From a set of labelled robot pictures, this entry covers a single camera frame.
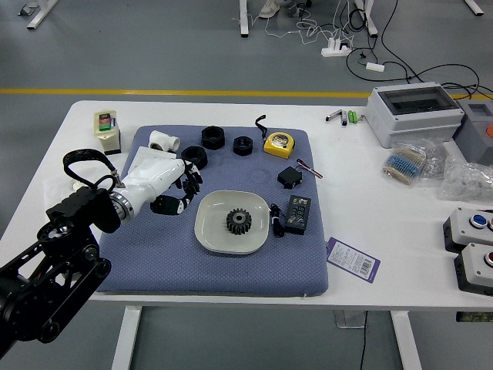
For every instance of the white shoe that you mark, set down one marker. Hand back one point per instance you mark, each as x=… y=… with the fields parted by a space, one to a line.
x=269 y=8

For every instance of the big black gear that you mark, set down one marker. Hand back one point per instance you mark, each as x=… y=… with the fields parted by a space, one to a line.
x=239 y=221

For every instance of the grey enclosure with clear lid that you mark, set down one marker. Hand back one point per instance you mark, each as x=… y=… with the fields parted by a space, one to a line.
x=416 y=123

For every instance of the bag of blue resistors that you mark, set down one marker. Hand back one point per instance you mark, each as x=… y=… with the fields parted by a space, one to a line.
x=404 y=165

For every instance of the big black hex nut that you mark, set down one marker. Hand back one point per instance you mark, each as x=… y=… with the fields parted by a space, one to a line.
x=194 y=154
x=208 y=142

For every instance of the white pipe tee fitting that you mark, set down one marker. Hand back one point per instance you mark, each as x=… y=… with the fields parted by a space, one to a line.
x=165 y=140

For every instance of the white square plate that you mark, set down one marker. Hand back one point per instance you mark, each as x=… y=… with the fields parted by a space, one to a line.
x=212 y=227

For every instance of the blue-grey quilted mat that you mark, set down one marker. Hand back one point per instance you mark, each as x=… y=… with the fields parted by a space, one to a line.
x=192 y=270

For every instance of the small black hex nut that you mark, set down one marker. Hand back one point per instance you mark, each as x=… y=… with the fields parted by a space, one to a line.
x=239 y=149

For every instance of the button box with red button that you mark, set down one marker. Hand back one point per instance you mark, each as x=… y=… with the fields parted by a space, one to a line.
x=475 y=270

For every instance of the white power strip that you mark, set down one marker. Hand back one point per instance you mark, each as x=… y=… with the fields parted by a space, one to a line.
x=336 y=49

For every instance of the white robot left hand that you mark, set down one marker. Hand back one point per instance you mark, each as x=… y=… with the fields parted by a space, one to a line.
x=154 y=179

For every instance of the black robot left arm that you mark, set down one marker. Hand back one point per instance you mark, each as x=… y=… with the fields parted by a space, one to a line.
x=77 y=208

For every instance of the white background desk leg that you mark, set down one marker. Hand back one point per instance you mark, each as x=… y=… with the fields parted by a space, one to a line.
x=40 y=13
x=243 y=17
x=474 y=7
x=367 y=17

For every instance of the black digital display module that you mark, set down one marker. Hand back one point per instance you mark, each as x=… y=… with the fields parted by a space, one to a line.
x=297 y=214

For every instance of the bubble wrap bag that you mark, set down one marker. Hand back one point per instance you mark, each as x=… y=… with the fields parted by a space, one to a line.
x=468 y=181

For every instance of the beige push-button switch box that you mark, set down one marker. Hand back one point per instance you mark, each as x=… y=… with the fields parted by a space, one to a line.
x=108 y=135

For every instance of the white wall switch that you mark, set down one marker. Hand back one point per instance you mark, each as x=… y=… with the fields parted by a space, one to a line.
x=144 y=154

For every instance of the grey under-table bracket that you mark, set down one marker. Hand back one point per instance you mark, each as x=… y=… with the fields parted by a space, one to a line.
x=348 y=319

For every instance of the purple paper tag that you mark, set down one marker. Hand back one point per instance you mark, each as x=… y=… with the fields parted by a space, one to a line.
x=352 y=260

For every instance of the white table leg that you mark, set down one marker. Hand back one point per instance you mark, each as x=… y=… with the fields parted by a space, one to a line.
x=406 y=339
x=127 y=339

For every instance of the silver metal stick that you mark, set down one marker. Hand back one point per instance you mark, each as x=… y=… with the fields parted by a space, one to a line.
x=334 y=115

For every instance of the yellow tape measure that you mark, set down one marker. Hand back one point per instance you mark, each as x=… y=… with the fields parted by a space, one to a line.
x=279 y=144

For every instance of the grey box with orange button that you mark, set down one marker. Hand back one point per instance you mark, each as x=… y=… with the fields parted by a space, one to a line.
x=477 y=135

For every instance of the white power adapter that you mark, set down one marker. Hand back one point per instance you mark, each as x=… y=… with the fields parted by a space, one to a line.
x=374 y=67

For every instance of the green battery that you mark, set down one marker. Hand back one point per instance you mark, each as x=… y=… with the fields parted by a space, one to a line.
x=350 y=116
x=354 y=117

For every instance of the clear bag of small parts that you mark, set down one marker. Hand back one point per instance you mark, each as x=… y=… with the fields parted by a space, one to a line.
x=437 y=162

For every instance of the button box with blue button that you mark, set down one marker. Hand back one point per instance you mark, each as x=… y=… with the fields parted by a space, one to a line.
x=466 y=227

